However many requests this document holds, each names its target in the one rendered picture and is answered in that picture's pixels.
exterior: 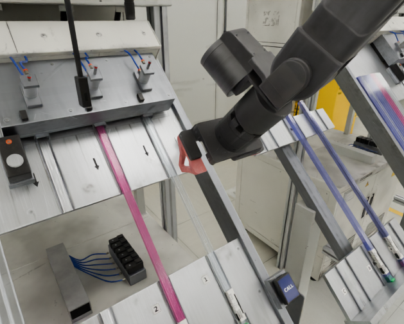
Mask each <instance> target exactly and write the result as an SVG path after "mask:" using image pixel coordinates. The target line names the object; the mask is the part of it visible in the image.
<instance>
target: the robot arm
mask: <svg viewBox="0 0 404 324"><path fill-rule="evenodd" d="M403 5H404V0H322V1H321V2H320V3H319V4H318V6H317V7H316V9H314V11H313V12H312V14H311V15H310V16H309V18H308V19H307V20H306V22H305V23H304V24H303V25H302V26H299V27H297V28H296V30H295V31H294V32H293V34H292V35H291V36H290V38H289V39H288V40H287V42H286V43H285V45H284V46H283V47H282V48H281V50H280V51H279V53H278V54H277V55H276V56H274V54H273V53H272V52H271V51H267V50H266V49H265V48H264V47H263V46H262V45H261V44H260V43H259V42H258V41H257V40H256V39H255V38H254V37H253V36H252V35H251V34H250V33H249V31H247V30H246V29H245V28H239V29H235V30H230V31H225V32H224V33H223V34H222V36H221V37H220V38H219V39H218V40H217V41H216V42H214V43H213V44H212V45H211V46H210V47H209V48H208V49H207V51H206V52H205V53H204V55H203V56H202V58H201V61H200V63H201V65H202V66H203V67H204V69H205V70H206V71H207V72H208V73H209V75H210V76H211V77H212V79H213V80H214V81H215V82H216V83H217V85H218V86H219V87H220V89H221V90H222V91H223V92H224V94H225V95H226V96H227V97H230V96H232V95H235V96H238V95H239V94H241V93H243V92H244V91H245V90H246V89H248V88H249V87H250V86H251V85H253V86H252V87H251V88H250V89H249V90H248V91H247V92H246V93H245V95H244V96H243V97H242V98H241V99H240V100H239V101H238V102H237V103H236V104H235V105H234V106H233V108H232V109H231V110H230V111H229V112H228V113H227V114H226V115H225V116H224V117H223V118H217V119H214V120H209V121H203V122H200V123H197V124H195V125H194V126H193V127H192V128H191V129H189V130H184V131H181V132H180V134H179V135H178V136H177V140H178V145H179V152H180V154H179V168H180V170H181V172H188V173H191V174H195V175H197V174H201V173H203V172H206V171H207V170H206V168H205V165H204V163H203V161H202V159H201V157H202V153H201V151H200V149H199V147H198V145H197V142H196V141H199V142H203V144H204V147H205V149H206V151H207V154H206V158H207V160H208V161H209V164H210V165H214V164H215V163H219V162H221V161H225V160H227V159H232V160H233V161H236V160H239V159H242V158H245V157H248V156H253V155H256V154H259V153H261V152H262V151H264V147H263V144H262V142H261V140H260V138H259V137H261V136H262V135H263V134H264V133H266V132H267V131H268V130H270V129H271V128H272V127H273V126H274V125H276V124H277V123H279V122H280V121H281V120H282V119H283V118H285V117H286V116H288V115H289V114H290V113H291V111H292V101H300V100H305V99H307V98H309V97H311V96H313V95H314V94H315V93H316V92H317V91H319V90H320V89H322V88H323V87H324V86H325V85H327V84H328V83H330V82H331V81H332V80H333V79H334V78H335V77H336V76H337V75H338V74H339V73H340V72H341V71H342V70H343V69H344V68H345V67H346V66H347V65H348V64H349V63H350V62H351V61H352V60H353V59H354V58H355V57H356V56H357V55H358V52H359V51H360V50H361V49H362V48H363V47H364V46H365V45H366V44H367V43H368V42H369V41H370V40H371V39H372V38H373V37H374V36H375V35H376V34H377V33H378V32H379V31H380V30H381V29H382V28H383V27H384V26H385V25H386V23H387V22H388V21H389V20H390V19H391V18H392V16H393V15H394V14H397V13H398V10H399V9H400V8H401V7H402V6H403ZM186 157H187V159H188V161H189V166H185V165H184V162H185V158H186Z"/></svg>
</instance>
